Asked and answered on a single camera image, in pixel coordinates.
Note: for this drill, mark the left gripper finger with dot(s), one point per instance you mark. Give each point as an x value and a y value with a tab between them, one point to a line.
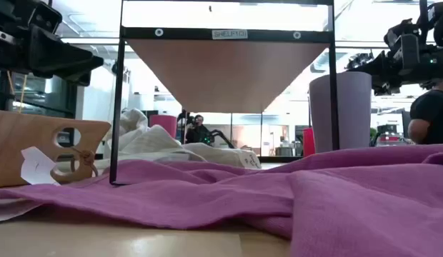
82	79
57	53

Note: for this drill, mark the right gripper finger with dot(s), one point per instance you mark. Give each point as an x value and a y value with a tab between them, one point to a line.
386	88
382	66

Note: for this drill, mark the lilac plastic tumbler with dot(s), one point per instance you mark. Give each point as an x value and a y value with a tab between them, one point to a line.
353	110

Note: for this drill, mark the pink plastic tumbler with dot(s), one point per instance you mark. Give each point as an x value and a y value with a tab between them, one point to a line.
164	125

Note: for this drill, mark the red mug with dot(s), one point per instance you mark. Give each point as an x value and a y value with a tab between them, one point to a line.
308	142

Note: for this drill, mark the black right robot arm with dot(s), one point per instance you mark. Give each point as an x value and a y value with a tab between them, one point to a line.
441	21

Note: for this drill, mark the background black robot arm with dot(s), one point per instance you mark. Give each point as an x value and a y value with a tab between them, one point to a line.
223	136

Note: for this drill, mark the white shelf label sticker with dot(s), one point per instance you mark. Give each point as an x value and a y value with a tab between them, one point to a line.
229	34

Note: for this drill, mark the ceiling light strip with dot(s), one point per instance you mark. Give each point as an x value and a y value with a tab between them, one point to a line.
93	41

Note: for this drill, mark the black computer monitor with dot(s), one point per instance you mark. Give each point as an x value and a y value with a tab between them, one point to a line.
406	125

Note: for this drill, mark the green potted plant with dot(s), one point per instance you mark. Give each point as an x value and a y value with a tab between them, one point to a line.
373	133

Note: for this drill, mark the person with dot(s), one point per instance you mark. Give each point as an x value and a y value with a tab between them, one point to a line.
432	118
198	132

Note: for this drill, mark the white cloth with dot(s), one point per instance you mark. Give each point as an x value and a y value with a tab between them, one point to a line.
146	142

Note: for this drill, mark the white cloth tag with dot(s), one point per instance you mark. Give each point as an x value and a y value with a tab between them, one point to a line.
35	167

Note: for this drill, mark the metal pot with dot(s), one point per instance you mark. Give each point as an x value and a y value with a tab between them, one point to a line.
284	151

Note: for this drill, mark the handwritten white fabric label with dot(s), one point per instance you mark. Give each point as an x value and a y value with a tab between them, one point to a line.
251	160

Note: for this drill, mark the magenta cloth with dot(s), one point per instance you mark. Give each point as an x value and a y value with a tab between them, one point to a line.
207	200

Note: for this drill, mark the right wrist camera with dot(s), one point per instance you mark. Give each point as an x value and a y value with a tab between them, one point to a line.
400	35

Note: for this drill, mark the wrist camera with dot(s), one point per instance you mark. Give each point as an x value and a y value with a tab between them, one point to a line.
400	35
35	16

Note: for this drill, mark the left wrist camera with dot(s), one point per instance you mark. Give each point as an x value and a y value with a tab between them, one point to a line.
35	16

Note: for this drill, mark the black metal table frame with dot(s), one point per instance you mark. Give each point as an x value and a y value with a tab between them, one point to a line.
278	159

